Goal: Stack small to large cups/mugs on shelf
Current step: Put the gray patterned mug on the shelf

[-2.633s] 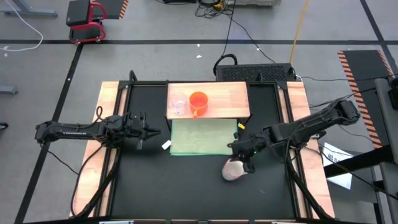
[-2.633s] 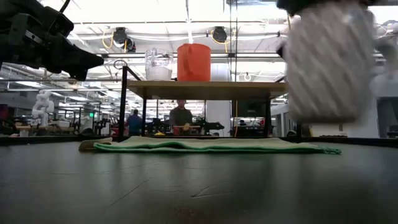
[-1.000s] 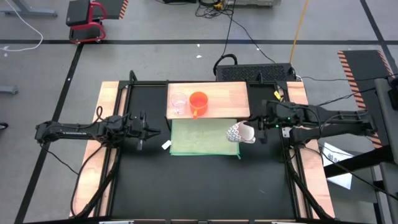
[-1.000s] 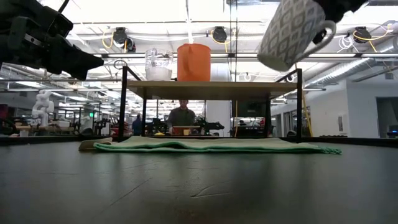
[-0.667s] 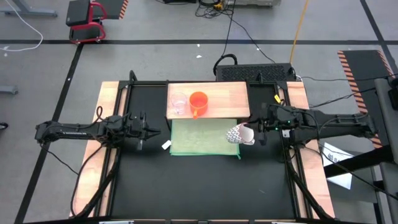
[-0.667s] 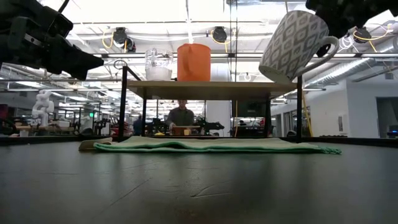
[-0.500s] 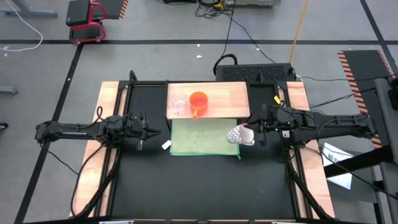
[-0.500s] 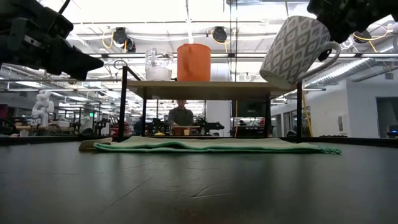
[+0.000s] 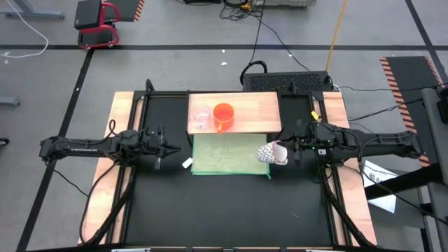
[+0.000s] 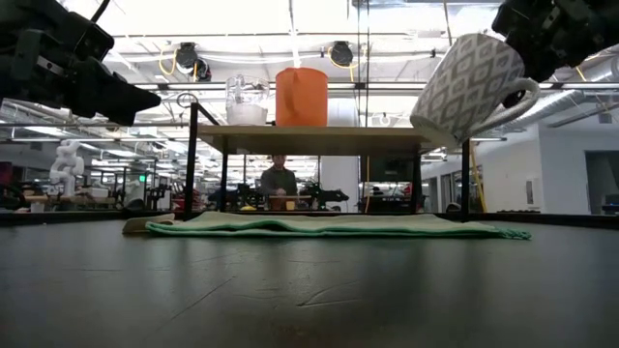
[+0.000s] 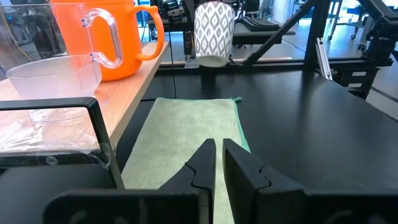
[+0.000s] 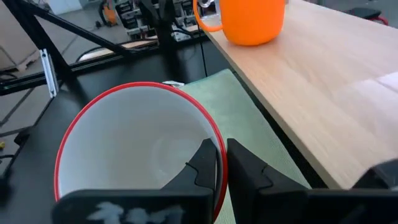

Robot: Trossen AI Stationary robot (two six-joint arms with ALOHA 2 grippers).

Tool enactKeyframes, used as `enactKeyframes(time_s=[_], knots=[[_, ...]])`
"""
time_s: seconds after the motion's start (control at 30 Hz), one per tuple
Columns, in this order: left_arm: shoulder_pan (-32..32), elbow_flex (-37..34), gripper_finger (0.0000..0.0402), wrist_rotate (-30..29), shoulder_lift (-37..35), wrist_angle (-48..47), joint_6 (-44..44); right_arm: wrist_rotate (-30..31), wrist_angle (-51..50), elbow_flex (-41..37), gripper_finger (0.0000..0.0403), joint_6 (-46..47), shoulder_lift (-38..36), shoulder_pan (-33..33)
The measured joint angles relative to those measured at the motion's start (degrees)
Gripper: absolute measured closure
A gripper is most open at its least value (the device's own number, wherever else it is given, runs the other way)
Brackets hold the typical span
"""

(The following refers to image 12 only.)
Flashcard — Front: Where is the orange machine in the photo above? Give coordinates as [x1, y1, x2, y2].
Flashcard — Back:
[98, 0, 119, 27]

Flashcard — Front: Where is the black and red chair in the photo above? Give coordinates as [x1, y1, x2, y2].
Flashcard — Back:
[344, 6, 390, 26]

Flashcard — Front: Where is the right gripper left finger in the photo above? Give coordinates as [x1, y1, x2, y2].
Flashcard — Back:
[161, 138, 218, 212]

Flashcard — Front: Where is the orange plastic mug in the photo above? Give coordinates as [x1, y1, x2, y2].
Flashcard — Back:
[192, 0, 287, 47]

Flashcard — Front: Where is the black diagonal frame strut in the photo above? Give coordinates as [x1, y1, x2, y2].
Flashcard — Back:
[17, 0, 135, 57]

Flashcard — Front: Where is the white red-rimmed patterned bowl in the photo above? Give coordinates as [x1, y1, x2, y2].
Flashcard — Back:
[53, 81, 229, 223]

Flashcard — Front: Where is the white cloth label tag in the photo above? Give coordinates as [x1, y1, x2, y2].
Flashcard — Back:
[162, 80, 185, 90]

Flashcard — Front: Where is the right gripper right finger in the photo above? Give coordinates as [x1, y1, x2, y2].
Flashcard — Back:
[226, 138, 312, 224]

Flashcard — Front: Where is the silver metal bracket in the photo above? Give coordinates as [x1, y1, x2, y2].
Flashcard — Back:
[39, 48, 60, 99]

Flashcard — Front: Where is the green microfibre cloth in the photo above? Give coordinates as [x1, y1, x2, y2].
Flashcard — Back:
[179, 68, 313, 224]

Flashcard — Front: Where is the cardboard box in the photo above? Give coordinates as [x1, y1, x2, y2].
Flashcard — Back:
[0, 0, 42, 72]

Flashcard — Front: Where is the black frame post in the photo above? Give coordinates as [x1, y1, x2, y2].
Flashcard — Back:
[1, 0, 74, 91]

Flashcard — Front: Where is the black frame side rail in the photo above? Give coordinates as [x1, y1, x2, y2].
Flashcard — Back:
[0, 70, 65, 96]

